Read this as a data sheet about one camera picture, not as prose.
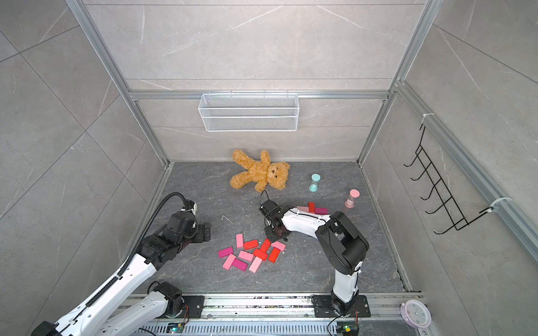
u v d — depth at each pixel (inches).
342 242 19.0
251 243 34.9
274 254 33.8
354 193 37.5
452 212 24.6
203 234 28.0
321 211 39.4
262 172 41.8
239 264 32.8
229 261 32.9
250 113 39.7
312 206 39.7
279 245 34.5
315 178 39.8
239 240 34.9
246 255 33.6
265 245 34.5
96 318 16.2
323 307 28.7
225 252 33.8
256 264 32.3
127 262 19.0
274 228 26.1
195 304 28.9
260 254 33.8
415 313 27.9
